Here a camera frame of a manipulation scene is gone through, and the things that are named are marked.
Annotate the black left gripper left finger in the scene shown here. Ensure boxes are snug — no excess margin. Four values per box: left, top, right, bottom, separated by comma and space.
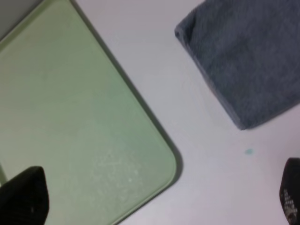
0, 166, 50, 225

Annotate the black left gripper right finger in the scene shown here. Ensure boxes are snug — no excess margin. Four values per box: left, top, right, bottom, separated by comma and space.
279, 157, 300, 225

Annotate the grey towel with orange pattern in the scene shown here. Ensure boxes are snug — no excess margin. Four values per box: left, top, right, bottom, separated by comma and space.
174, 0, 300, 130

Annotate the light green plastic tray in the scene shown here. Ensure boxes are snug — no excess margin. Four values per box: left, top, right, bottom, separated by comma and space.
0, 0, 177, 225

